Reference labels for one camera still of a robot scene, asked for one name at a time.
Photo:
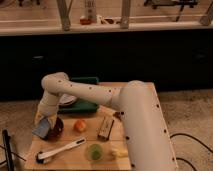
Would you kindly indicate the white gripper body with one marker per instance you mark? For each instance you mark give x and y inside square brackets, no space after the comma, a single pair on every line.
[51,119]

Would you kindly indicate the blue sponge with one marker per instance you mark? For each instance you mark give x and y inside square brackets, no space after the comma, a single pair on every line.
[41,130]

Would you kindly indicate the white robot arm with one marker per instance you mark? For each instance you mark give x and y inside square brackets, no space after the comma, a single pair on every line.
[148,142]

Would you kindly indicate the dark purple bowl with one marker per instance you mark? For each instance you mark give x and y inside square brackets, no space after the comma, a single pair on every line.
[55,133]

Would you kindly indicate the red bowl on shelf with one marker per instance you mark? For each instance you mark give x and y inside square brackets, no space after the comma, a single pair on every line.
[85,21]

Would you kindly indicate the white plate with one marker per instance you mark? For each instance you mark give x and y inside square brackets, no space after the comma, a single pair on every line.
[67,100]

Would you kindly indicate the green dish rack tray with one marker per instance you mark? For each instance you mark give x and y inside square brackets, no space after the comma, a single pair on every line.
[81,106]

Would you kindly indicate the orange fruit toy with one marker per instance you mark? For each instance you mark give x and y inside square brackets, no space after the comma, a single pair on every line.
[80,125]

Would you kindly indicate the black stand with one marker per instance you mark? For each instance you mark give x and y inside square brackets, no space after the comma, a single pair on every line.
[8,153]

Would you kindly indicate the brown wooden block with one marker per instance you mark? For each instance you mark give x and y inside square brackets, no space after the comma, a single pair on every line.
[105,128]

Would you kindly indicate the green cup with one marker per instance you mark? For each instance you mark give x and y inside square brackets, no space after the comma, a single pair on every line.
[94,152]

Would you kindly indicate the yellow banana toy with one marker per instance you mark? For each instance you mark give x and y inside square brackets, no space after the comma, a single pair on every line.
[119,153]

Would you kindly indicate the white bottle on shelf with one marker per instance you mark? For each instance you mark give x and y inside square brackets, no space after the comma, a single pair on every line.
[90,10]

